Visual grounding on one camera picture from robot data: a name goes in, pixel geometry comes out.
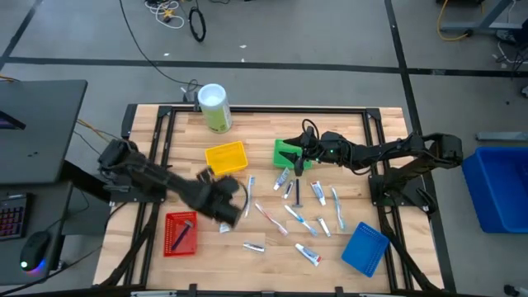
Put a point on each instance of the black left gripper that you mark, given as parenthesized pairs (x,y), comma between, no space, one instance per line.
(214,191)

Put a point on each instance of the silver toothpaste tube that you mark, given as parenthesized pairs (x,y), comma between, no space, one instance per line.
(253,247)

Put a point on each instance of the dark blue razor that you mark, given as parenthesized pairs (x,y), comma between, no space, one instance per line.
(297,191)

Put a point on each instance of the backlit black keyboard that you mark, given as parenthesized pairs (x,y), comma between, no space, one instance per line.
(12,216)

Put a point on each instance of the red plastic basket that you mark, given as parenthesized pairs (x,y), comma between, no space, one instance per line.
(175,247)

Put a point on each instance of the green plastic basket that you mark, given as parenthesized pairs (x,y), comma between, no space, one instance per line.
(276,148)

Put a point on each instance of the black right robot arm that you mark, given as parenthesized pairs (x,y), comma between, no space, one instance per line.
(383,152)

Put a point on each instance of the black side desk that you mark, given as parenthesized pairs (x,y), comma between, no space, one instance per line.
(41,132)

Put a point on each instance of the blue plastic basket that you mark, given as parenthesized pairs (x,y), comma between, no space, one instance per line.
(365,249)

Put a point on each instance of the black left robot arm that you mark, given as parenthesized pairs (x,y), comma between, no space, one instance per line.
(156,177)

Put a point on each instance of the green white wipes canister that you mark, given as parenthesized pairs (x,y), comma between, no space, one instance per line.
(216,115)

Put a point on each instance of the white red blue toothpaste tube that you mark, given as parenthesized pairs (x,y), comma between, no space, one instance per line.
(308,254)

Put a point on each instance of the grey metal stand leg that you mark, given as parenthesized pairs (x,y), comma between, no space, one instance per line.
(478,28)

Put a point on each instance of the yellow plastic basket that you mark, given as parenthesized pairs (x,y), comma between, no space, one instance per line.
(227,158)

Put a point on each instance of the dark grey keyboard desk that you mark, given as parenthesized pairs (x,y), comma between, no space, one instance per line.
(49,206)

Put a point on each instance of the white purple toothpaste tube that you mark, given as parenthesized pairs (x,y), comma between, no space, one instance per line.
(224,229)

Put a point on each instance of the grey metal bar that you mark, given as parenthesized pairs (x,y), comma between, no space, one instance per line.
(501,136)

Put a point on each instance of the blue white toothbrush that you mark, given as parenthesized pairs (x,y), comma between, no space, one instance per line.
(249,198)
(300,220)
(338,208)

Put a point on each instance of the red white toothbrush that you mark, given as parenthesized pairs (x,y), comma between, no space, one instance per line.
(270,218)

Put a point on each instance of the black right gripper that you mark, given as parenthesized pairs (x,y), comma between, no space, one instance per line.
(319,150)

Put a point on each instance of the large blue plastic bin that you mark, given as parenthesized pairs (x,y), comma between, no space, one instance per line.
(499,189)

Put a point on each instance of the black aluminium table frame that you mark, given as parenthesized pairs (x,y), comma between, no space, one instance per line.
(268,110)

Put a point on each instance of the black computer mouse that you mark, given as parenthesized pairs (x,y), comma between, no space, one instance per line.
(35,249)

